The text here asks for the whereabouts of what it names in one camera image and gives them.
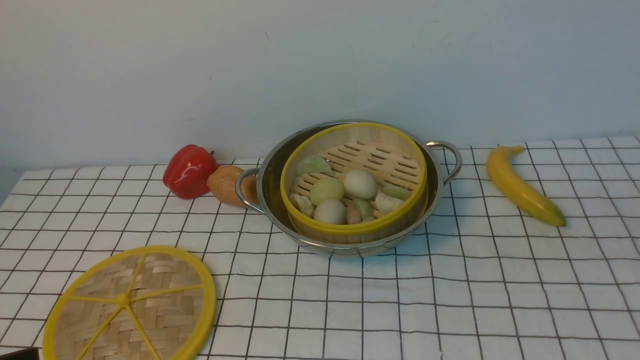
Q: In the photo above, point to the bamboo steamer basket yellow rim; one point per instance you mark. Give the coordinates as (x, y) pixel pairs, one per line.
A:
(389, 203)

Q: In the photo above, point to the woven bamboo steamer lid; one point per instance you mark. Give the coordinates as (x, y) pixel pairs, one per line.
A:
(146, 303)

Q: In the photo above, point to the pale green round bun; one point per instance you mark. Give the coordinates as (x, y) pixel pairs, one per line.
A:
(326, 188)

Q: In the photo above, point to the green leaf dumpling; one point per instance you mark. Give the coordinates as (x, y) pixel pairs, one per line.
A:
(314, 164)

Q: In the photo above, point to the beige folded dumpling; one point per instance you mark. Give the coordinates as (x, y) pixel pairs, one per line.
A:
(303, 204)

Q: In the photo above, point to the white bun front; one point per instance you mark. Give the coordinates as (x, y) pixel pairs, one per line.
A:
(330, 211)

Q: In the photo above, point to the white round bun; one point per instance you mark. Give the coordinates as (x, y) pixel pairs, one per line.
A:
(360, 184)

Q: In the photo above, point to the brown potato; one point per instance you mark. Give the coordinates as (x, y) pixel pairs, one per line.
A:
(222, 184)

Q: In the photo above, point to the red bell pepper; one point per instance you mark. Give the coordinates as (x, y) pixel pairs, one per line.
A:
(188, 170)

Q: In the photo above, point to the white checkered tablecloth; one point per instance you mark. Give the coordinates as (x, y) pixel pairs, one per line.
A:
(479, 280)

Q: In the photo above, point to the yellow banana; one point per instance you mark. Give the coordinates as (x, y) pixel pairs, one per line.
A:
(517, 190)

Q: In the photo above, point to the stainless steel two-handled pot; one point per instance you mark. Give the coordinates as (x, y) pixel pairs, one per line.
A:
(435, 190)

